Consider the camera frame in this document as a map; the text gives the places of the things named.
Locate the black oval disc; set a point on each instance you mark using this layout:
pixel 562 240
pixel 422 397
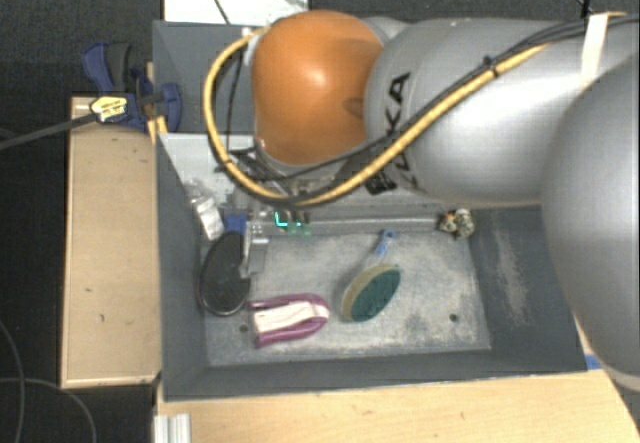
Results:
pixel 223 276

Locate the small mottled toy animal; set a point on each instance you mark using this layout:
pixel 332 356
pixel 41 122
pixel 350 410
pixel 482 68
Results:
pixel 457 223

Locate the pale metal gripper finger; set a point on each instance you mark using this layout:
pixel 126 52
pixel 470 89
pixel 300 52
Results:
pixel 256 256

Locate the pale wood board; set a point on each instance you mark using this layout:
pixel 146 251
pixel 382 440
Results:
pixel 110 251

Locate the clear plastic bottle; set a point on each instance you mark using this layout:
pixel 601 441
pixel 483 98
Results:
pixel 206 211

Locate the black cylinder on white bracket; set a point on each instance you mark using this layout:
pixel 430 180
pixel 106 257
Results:
pixel 380 184

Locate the small blue block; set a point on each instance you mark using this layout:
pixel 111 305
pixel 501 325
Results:
pixel 235 222

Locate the grey metal bin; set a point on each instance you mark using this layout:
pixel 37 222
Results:
pixel 430 281

